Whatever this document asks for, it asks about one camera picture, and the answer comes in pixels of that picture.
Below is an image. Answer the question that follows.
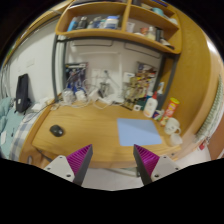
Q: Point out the blue mouse pad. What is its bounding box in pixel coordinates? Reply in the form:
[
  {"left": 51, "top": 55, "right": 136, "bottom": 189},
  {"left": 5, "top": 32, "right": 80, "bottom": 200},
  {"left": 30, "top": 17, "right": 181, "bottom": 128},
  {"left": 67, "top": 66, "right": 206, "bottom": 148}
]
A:
[{"left": 117, "top": 118, "right": 162, "bottom": 146}]

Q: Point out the dark spray bottle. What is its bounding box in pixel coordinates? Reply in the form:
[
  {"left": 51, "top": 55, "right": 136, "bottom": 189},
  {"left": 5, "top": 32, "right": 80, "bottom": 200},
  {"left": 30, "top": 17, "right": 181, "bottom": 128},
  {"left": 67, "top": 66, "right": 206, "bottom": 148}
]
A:
[{"left": 156, "top": 82, "right": 165, "bottom": 110}]

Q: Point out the white ceramic mug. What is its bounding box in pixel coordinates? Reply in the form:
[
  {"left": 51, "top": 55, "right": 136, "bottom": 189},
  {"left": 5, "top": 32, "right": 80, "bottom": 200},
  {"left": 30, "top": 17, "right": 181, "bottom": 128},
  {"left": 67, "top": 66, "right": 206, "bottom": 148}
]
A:
[{"left": 164, "top": 118, "right": 181, "bottom": 135}]

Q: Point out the wooden wall shelf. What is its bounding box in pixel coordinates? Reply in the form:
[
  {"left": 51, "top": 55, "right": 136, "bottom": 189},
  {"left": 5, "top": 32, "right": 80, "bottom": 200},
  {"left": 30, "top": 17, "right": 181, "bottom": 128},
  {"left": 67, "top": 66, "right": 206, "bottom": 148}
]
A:
[{"left": 55, "top": 0, "right": 182, "bottom": 54}]

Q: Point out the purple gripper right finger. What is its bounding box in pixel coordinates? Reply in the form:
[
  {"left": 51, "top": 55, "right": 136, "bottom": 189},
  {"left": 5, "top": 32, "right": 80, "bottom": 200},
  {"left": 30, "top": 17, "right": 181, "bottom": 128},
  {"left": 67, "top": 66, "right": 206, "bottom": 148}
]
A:
[{"left": 133, "top": 143, "right": 181, "bottom": 186}]

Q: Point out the black computer mouse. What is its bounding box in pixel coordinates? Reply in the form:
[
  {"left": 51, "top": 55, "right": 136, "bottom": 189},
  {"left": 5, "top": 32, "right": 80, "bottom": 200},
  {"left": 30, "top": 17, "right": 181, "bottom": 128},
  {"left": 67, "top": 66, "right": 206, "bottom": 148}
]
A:
[{"left": 49, "top": 125, "right": 64, "bottom": 137}]

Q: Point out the wooden desk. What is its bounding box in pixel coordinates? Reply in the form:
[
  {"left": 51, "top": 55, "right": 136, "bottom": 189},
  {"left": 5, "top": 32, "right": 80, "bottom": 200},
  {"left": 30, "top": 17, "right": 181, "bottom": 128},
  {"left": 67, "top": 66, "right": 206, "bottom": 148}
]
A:
[{"left": 18, "top": 99, "right": 188, "bottom": 171}]

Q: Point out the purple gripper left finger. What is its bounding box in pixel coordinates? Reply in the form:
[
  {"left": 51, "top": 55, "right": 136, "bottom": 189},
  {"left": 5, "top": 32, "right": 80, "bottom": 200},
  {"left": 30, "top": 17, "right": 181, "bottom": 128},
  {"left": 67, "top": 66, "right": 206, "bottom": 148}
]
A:
[{"left": 43, "top": 143, "right": 94, "bottom": 187}]

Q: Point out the small white cup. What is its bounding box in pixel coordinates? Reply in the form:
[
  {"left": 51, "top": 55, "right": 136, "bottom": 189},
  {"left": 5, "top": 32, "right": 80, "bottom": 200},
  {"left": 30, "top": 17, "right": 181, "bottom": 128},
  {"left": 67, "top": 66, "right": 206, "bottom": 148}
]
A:
[{"left": 170, "top": 133, "right": 183, "bottom": 146}]

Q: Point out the yellow red snack canister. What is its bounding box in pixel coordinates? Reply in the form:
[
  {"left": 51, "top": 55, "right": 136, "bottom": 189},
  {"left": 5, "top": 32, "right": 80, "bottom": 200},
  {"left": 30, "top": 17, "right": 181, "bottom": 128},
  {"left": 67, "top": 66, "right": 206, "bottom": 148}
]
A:
[{"left": 160, "top": 97, "right": 180, "bottom": 126}]

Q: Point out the bed with plaid sheet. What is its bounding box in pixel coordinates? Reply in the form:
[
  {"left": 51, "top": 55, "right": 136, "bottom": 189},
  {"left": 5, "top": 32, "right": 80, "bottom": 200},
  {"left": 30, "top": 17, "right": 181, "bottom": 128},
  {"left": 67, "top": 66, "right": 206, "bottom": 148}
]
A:
[{"left": 0, "top": 97, "right": 36, "bottom": 161}]

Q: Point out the white lotion bottle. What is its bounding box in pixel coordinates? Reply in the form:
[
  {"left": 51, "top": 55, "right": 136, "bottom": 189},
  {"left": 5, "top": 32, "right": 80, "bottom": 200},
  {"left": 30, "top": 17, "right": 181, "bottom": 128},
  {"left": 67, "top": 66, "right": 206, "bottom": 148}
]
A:
[{"left": 143, "top": 93, "right": 158, "bottom": 118}]

